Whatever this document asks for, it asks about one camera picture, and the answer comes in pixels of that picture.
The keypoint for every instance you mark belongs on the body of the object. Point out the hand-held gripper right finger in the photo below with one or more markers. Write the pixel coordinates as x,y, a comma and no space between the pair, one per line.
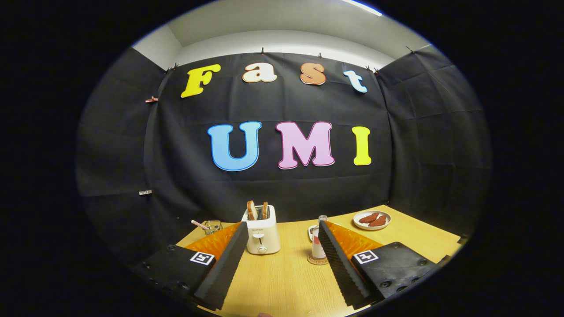
337,264

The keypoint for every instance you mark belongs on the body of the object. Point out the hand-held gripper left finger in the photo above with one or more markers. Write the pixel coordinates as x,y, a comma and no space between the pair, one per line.
224,268

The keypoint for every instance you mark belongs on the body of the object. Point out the round brown coaster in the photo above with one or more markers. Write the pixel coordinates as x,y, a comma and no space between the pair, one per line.
315,261

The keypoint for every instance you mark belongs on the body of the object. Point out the clear juice bottle red label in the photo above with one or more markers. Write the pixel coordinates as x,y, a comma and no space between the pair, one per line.
317,248

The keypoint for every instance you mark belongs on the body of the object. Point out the white divided bean dish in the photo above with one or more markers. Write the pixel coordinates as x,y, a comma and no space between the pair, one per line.
311,232

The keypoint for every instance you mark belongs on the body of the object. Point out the clear glass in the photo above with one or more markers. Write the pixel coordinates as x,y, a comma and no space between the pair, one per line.
215,226

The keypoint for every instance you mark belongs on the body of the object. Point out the white oval plate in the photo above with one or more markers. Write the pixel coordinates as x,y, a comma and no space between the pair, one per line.
358,223

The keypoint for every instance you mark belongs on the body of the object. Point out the striped pink straw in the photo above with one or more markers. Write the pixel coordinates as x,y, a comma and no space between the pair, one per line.
198,224

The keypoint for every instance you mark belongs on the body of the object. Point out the white toaster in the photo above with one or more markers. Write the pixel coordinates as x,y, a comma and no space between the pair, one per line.
262,233

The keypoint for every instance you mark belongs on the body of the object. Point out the red sausage piece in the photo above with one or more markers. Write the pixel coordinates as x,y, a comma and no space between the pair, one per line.
378,221
369,217

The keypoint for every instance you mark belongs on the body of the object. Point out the wooden table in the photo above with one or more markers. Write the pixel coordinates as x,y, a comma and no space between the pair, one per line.
282,281

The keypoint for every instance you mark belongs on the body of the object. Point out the black backdrop cloth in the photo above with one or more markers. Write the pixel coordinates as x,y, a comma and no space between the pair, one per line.
132,154

